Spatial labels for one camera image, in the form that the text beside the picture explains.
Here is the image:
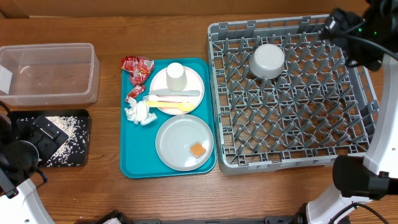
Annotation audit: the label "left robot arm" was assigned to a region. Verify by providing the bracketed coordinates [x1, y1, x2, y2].
[1, 102, 69, 223]

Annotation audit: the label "large red snack wrapper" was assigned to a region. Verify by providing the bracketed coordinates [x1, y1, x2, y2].
[120, 55, 155, 86]

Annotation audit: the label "white round plate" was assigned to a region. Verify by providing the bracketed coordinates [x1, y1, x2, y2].
[149, 66, 205, 115]

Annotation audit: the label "black plastic bin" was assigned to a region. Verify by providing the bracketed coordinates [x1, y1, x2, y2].
[10, 109, 91, 167]

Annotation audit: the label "orange sponge cube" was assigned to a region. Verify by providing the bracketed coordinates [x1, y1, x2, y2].
[190, 143, 206, 159]

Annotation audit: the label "grey dishwasher rack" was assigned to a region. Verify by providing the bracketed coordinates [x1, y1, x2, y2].
[208, 15, 379, 175]

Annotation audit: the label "grey round plate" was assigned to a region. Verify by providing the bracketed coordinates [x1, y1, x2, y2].
[155, 114, 215, 172]

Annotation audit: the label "small red sauce packet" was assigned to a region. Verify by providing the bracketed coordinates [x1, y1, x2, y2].
[125, 85, 146, 102]

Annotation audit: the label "yellow plastic spoon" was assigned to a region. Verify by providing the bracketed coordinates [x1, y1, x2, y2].
[146, 101, 195, 112]

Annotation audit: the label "white rice grains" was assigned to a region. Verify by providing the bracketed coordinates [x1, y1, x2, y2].
[44, 116, 91, 167]

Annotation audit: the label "white napkin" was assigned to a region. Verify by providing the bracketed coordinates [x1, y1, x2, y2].
[124, 98, 157, 126]

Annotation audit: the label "clear plastic bin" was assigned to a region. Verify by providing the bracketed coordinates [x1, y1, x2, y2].
[1, 43, 100, 106]

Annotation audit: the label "teal plastic tray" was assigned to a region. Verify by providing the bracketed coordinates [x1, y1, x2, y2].
[120, 58, 216, 179]

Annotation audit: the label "light blue plastic knife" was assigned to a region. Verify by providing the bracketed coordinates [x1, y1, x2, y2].
[149, 89, 201, 96]

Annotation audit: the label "white paper cup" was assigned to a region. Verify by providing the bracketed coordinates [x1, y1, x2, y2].
[166, 62, 187, 91]

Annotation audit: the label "white plastic fork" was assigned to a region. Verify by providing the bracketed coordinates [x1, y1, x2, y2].
[142, 95, 190, 103]

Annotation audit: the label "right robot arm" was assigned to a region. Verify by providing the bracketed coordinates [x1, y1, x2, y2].
[295, 0, 397, 223]

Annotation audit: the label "small grey bowl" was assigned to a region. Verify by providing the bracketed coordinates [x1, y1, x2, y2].
[249, 44, 285, 79]

